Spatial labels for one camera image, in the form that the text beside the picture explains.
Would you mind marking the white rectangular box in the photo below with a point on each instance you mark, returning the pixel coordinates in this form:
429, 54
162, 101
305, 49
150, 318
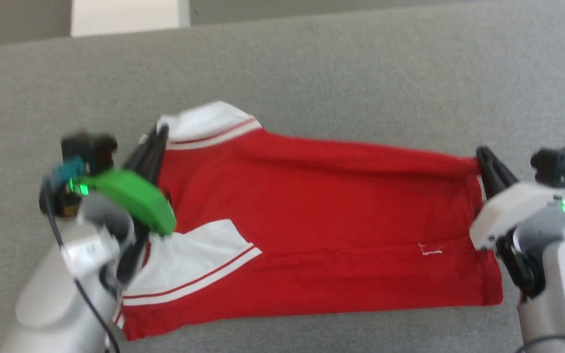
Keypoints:
125, 17

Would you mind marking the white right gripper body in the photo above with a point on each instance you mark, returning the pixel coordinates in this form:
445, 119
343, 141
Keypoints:
513, 211

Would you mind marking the red and white garment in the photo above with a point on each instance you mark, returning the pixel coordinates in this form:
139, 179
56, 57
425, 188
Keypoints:
312, 220

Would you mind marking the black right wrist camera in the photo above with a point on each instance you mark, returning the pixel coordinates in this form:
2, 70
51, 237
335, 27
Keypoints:
557, 164

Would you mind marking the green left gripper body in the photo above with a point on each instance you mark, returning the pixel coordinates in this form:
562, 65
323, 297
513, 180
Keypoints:
135, 196

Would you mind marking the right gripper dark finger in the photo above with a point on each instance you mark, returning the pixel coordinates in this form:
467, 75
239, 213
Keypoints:
487, 174
504, 174

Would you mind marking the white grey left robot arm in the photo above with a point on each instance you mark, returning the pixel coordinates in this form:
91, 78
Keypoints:
57, 294

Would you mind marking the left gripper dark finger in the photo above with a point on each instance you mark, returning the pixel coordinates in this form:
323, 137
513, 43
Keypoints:
140, 154
161, 152

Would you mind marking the grey fabric covered surface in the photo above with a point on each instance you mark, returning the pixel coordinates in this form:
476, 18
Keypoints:
336, 73

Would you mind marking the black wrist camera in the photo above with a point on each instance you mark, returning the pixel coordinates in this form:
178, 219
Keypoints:
557, 164
89, 147

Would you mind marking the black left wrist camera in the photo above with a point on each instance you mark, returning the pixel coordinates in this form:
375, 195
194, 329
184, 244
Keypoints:
89, 147

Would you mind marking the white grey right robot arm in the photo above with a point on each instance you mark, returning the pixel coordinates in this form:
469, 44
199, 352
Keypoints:
557, 284

